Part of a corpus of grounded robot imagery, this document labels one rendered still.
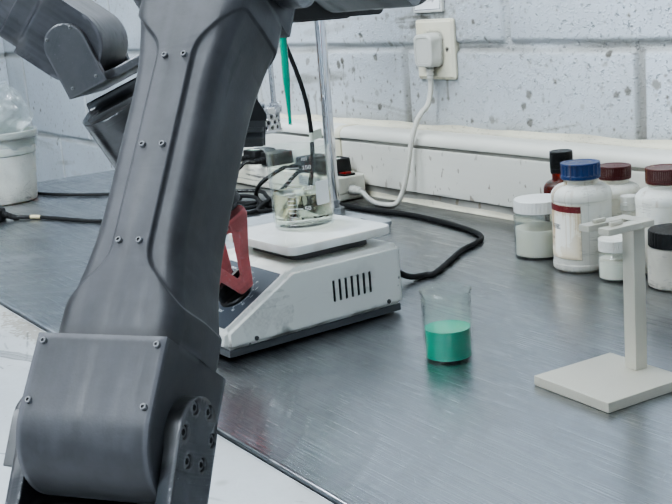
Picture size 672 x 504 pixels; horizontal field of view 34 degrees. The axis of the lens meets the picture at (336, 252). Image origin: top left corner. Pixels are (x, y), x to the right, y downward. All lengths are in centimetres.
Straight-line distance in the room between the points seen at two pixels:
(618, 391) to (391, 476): 20
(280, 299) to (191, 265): 48
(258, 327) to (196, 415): 49
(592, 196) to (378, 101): 65
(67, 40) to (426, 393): 39
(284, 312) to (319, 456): 26
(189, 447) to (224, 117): 16
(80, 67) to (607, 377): 47
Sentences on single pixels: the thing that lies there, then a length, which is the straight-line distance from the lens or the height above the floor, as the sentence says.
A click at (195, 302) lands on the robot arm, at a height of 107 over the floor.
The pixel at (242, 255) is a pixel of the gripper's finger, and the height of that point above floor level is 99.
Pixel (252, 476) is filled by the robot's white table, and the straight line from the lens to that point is 74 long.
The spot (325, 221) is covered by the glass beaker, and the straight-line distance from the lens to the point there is 106.
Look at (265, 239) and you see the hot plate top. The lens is 104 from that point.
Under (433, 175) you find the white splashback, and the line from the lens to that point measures 158.
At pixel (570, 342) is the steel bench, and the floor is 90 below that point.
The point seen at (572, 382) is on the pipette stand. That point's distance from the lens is 85.
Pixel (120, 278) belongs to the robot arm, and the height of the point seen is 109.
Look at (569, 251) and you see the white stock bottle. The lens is 119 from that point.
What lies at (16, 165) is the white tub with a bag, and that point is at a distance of 199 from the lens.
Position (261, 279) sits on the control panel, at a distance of 100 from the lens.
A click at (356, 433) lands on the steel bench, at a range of 79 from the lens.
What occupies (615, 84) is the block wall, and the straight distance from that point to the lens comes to 137.
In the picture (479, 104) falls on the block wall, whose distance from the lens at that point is 156.
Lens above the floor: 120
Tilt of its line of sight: 13 degrees down
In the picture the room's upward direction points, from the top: 5 degrees counter-clockwise
